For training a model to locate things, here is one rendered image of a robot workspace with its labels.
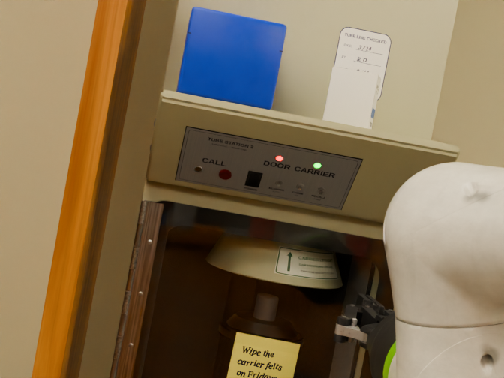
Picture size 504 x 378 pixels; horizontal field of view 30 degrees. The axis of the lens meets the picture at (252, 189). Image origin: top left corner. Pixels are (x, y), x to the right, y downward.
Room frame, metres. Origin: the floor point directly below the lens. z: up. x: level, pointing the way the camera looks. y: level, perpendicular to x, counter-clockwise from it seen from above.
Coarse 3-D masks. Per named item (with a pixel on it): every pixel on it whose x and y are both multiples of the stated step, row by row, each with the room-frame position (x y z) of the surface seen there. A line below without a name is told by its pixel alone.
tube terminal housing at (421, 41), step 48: (192, 0) 1.07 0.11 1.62; (240, 0) 1.08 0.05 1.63; (288, 0) 1.09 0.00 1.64; (336, 0) 1.09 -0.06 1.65; (384, 0) 1.10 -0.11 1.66; (432, 0) 1.10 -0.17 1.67; (288, 48) 1.09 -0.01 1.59; (336, 48) 1.09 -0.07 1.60; (432, 48) 1.10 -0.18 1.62; (288, 96) 1.09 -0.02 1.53; (384, 96) 1.10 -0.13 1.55; (432, 96) 1.11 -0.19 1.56; (144, 192) 1.07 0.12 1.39; (192, 192) 1.08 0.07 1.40
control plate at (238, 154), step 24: (192, 144) 1.00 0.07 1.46; (216, 144) 1.00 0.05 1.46; (240, 144) 1.00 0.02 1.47; (264, 144) 1.00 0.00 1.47; (192, 168) 1.03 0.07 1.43; (216, 168) 1.03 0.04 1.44; (240, 168) 1.02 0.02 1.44; (264, 168) 1.02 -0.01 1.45; (288, 168) 1.02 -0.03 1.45; (312, 168) 1.02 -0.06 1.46; (336, 168) 1.02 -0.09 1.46; (264, 192) 1.05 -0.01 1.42; (288, 192) 1.05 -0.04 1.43; (312, 192) 1.05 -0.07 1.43; (336, 192) 1.04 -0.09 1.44
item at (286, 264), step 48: (192, 240) 1.07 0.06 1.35; (240, 240) 1.07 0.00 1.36; (288, 240) 1.08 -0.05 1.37; (336, 240) 1.08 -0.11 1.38; (192, 288) 1.07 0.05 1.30; (240, 288) 1.07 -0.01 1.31; (288, 288) 1.08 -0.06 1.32; (336, 288) 1.09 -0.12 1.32; (384, 288) 1.09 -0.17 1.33; (144, 336) 1.06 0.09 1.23; (192, 336) 1.07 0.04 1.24; (288, 336) 1.08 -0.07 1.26
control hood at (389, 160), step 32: (160, 96) 0.96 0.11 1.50; (192, 96) 0.96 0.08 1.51; (160, 128) 0.99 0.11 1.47; (224, 128) 0.98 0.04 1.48; (256, 128) 0.98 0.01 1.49; (288, 128) 0.98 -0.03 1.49; (320, 128) 0.98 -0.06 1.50; (352, 128) 0.98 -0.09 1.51; (160, 160) 1.02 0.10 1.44; (384, 160) 1.00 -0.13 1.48; (416, 160) 1.00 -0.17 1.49; (448, 160) 1.00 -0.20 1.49; (224, 192) 1.05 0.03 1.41; (352, 192) 1.04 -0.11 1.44; (384, 192) 1.04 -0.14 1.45
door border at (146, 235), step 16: (160, 208) 1.06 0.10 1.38; (144, 224) 1.06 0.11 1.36; (144, 240) 1.06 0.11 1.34; (144, 256) 1.06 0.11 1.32; (128, 272) 1.06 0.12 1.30; (144, 272) 1.06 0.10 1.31; (128, 288) 1.06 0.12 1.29; (144, 288) 1.06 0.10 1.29; (144, 304) 1.06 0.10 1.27; (128, 320) 1.06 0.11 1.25; (128, 336) 1.06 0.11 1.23; (128, 352) 1.06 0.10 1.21; (112, 368) 1.06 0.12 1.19; (128, 368) 1.06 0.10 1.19
